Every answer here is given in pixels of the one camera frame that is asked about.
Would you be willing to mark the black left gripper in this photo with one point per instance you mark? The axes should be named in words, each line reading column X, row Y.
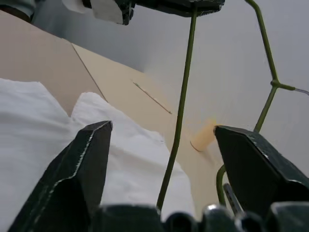
column 128, row 12

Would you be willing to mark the white shorts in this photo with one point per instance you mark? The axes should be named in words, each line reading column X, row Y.
column 36, row 116

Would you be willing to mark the dark grey-green background object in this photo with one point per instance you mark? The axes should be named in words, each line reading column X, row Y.
column 17, row 7

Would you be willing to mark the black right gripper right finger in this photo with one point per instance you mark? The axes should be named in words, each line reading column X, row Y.
column 251, row 169

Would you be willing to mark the pale yellow cylinder peg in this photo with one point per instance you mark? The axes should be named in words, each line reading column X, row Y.
column 204, row 137

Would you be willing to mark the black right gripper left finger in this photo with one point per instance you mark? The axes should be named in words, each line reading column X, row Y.
column 72, row 174

